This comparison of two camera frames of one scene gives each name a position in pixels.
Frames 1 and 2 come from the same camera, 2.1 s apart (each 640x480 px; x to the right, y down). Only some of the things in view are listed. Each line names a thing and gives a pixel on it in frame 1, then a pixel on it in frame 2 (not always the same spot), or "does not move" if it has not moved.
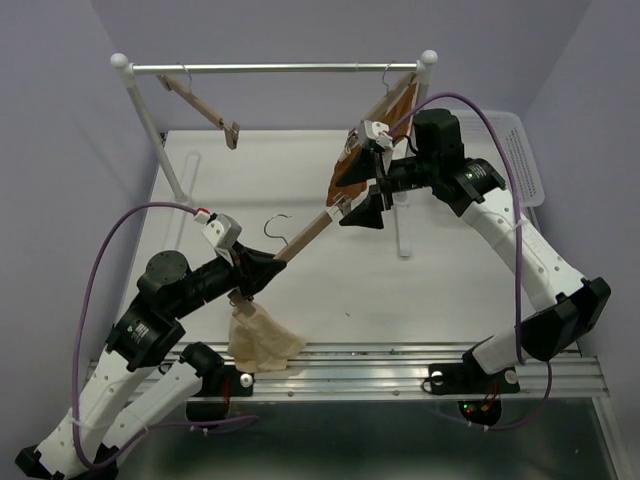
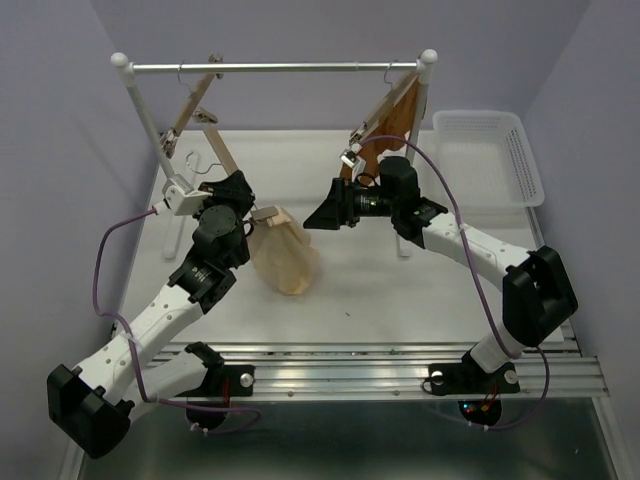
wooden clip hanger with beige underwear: [239, 303] to [266, 214]
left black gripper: [254, 269] to [232, 189]
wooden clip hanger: [232, 130] to [169, 138]
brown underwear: [399, 122] does not move
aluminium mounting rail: [398, 371] does not move
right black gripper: [369, 212] to [327, 216]
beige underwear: [260, 342] to [284, 255]
